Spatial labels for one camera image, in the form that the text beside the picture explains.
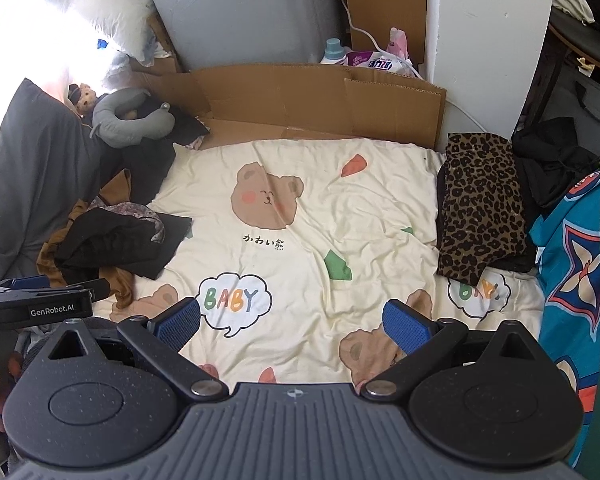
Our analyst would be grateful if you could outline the leopard print garment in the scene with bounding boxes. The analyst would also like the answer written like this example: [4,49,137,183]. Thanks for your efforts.
[437,133,534,286]

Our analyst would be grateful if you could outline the black clothes pile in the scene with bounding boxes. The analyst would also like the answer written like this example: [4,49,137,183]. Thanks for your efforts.
[510,117,600,230]

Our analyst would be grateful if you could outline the person's left hand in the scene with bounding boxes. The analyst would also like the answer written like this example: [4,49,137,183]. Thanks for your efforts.
[0,352,23,434]

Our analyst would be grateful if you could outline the black folded garment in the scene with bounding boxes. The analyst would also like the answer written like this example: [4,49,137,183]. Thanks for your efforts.
[52,202,194,281]

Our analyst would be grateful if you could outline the dark grey pillow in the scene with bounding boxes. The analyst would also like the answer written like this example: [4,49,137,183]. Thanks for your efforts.
[0,79,108,278]

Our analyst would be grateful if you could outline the cream bear print bedsheet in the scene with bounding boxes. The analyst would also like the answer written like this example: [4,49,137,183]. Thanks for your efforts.
[95,140,543,386]

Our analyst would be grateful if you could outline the teal patterned garment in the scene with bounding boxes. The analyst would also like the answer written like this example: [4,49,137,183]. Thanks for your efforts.
[530,170,600,466]

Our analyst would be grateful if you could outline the grey neck pillow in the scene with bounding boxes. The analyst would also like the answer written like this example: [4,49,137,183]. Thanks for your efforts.
[90,88,175,148]

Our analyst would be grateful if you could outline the small plush doll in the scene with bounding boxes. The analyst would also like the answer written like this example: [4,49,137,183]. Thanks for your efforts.
[67,84,97,117]

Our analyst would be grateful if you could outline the brown cardboard sheet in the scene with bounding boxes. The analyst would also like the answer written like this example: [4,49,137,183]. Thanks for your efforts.
[130,64,446,148]

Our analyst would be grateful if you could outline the purple white package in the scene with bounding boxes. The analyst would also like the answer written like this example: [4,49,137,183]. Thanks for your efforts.
[346,51,418,78]

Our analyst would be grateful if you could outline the pink plush toy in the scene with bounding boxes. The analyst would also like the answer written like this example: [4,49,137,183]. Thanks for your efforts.
[387,27,410,60]

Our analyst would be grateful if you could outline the blue cap bottle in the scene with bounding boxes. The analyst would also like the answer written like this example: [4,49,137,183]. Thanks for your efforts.
[321,38,351,66]

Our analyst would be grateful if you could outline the white pillow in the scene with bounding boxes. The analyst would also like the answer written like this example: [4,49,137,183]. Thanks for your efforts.
[50,0,157,66]

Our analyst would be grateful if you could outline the white cable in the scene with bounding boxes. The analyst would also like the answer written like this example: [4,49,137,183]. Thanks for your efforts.
[337,0,489,134]

